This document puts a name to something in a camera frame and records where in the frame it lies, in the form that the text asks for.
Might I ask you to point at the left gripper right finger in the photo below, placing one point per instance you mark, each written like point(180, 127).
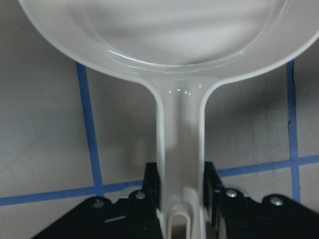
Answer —
point(226, 206)

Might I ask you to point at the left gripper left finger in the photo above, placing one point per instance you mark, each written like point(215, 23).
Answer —
point(143, 204)

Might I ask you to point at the beige plastic dustpan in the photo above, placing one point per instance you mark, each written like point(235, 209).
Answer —
point(181, 50)

